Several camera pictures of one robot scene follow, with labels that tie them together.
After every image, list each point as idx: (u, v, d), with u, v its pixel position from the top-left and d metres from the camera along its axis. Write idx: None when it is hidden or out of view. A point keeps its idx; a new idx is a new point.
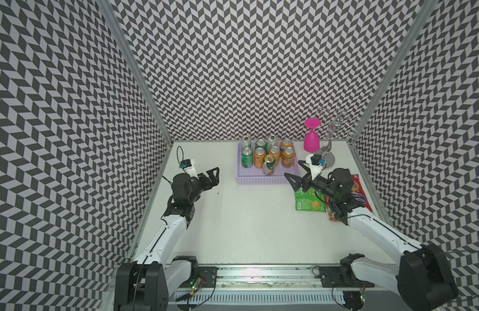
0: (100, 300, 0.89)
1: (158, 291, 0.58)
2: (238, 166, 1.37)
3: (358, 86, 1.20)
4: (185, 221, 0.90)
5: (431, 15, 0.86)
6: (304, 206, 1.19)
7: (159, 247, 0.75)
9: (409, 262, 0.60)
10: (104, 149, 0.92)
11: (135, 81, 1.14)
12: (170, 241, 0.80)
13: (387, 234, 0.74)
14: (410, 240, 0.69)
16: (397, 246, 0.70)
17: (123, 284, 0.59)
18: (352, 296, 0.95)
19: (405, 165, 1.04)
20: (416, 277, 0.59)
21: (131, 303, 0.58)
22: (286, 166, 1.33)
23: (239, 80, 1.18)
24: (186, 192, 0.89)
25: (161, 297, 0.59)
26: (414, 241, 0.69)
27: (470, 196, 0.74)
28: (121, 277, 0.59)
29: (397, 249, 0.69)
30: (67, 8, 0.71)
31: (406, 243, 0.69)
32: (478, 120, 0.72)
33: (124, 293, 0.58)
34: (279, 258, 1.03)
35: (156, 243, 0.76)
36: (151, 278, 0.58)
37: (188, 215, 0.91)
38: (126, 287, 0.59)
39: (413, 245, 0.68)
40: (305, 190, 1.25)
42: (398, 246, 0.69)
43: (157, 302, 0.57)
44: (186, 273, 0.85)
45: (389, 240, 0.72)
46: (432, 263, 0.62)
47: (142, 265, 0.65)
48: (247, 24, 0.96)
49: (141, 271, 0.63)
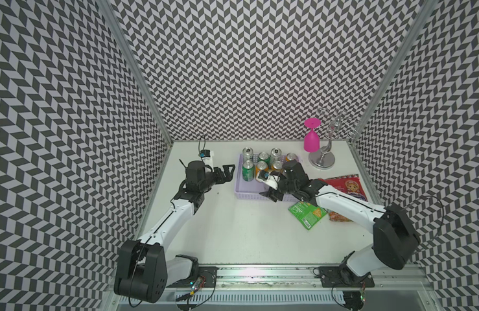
0: (100, 300, 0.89)
1: (157, 275, 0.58)
2: (238, 182, 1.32)
3: (358, 86, 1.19)
4: (193, 207, 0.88)
5: (432, 15, 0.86)
6: (312, 222, 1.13)
7: (162, 229, 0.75)
9: (381, 229, 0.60)
10: (104, 149, 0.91)
11: (135, 81, 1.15)
12: (174, 228, 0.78)
13: (354, 205, 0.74)
14: (375, 207, 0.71)
16: (366, 216, 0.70)
17: (124, 259, 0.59)
18: (352, 296, 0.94)
19: (405, 165, 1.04)
20: (390, 241, 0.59)
21: (130, 278, 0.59)
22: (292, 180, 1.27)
23: (239, 80, 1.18)
24: (198, 179, 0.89)
25: (159, 278, 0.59)
26: (378, 206, 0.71)
27: (470, 196, 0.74)
28: (124, 253, 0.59)
29: (368, 219, 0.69)
30: (67, 8, 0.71)
31: (373, 211, 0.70)
32: (478, 120, 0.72)
33: (124, 268, 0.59)
34: (279, 258, 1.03)
35: (161, 225, 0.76)
36: (151, 260, 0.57)
37: (198, 201, 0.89)
38: (128, 262, 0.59)
39: (378, 210, 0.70)
40: (303, 206, 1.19)
42: (368, 216, 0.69)
43: (154, 282, 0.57)
44: (183, 275, 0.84)
45: (357, 211, 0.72)
46: (395, 221, 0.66)
47: (145, 245, 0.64)
48: (247, 24, 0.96)
49: (143, 250, 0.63)
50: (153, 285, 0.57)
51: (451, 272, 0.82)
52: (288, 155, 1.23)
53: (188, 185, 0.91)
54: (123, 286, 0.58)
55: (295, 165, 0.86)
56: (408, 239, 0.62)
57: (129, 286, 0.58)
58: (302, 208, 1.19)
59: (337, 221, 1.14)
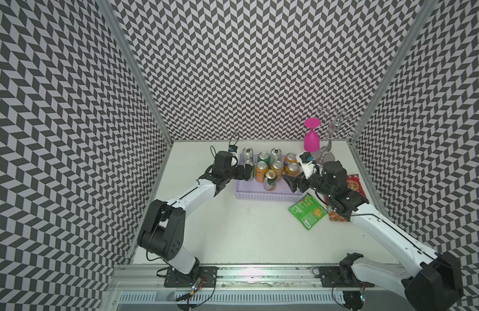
0: (100, 300, 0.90)
1: (174, 236, 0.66)
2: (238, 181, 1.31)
3: (358, 86, 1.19)
4: (214, 188, 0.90)
5: (431, 15, 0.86)
6: (311, 222, 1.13)
7: (185, 198, 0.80)
9: (428, 277, 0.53)
10: (104, 149, 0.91)
11: (135, 81, 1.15)
12: (196, 200, 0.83)
13: (399, 240, 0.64)
14: (424, 249, 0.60)
16: (411, 256, 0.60)
17: (150, 215, 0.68)
18: (352, 295, 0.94)
19: (405, 165, 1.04)
20: (435, 293, 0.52)
21: (151, 233, 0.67)
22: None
23: (239, 80, 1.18)
24: (224, 167, 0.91)
25: (175, 240, 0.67)
26: (429, 249, 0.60)
27: (470, 196, 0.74)
28: (152, 209, 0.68)
29: (413, 260, 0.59)
30: (67, 8, 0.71)
31: (421, 253, 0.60)
32: (478, 120, 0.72)
33: (150, 223, 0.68)
34: (279, 258, 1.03)
35: (186, 194, 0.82)
36: (173, 221, 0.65)
37: (220, 185, 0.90)
38: (153, 218, 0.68)
39: (428, 255, 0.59)
40: (302, 205, 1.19)
42: (415, 257, 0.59)
43: (170, 243, 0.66)
44: (184, 273, 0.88)
45: (400, 247, 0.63)
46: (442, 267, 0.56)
47: (169, 208, 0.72)
48: (247, 24, 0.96)
49: (167, 212, 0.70)
50: (169, 245, 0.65)
51: None
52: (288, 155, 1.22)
53: (214, 171, 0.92)
54: (145, 239, 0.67)
55: (341, 173, 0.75)
56: (451, 291, 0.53)
57: (150, 239, 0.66)
58: (302, 208, 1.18)
59: (336, 221, 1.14)
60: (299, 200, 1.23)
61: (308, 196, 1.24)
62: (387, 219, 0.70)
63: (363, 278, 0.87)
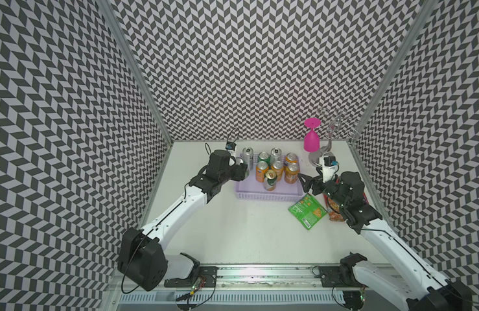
0: (100, 300, 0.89)
1: (153, 269, 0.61)
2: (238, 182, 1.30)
3: (358, 86, 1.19)
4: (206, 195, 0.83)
5: (432, 15, 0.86)
6: (312, 222, 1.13)
7: (166, 221, 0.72)
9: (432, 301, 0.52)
10: (104, 149, 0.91)
11: (135, 81, 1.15)
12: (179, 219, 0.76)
13: (409, 261, 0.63)
14: (435, 274, 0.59)
16: (419, 279, 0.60)
17: (125, 247, 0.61)
18: (352, 296, 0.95)
19: (405, 165, 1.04)
20: None
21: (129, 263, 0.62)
22: (290, 183, 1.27)
23: (239, 80, 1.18)
24: (219, 169, 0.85)
25: (155, 272, 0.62)
26: (439, 275, 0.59)
27: (470, 195, 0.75)
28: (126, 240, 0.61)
29: (420, 284, 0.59)
30: (67, 8, 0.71)
31: (430, 278, 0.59)
32: (478, 120, 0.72)
33: (126, 254, 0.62)
34: (279, 258, 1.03)
35: (166, 216, 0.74)
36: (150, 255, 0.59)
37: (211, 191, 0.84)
38: (128, 249, 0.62)
39: (437, 280, 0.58)
40: (303, 205, 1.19)
42: (422, 280, 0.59)
43: (150, 275, 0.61)
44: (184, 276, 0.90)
45: (409, 268, 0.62)
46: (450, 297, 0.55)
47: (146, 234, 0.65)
48: (247, 24, 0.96)
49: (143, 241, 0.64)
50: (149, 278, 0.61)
51: (451, 272, 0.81)
52: (288, 155, 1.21)
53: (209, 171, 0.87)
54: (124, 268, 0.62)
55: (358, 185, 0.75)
56: None
57: (128, 269, 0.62)
58: (302, 208, 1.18)
59: (338, 220, 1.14)
60: (299, 200, 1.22)
61: (308, 196, 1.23)
62: (396, 234, 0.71)
63: (363, 280, 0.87)
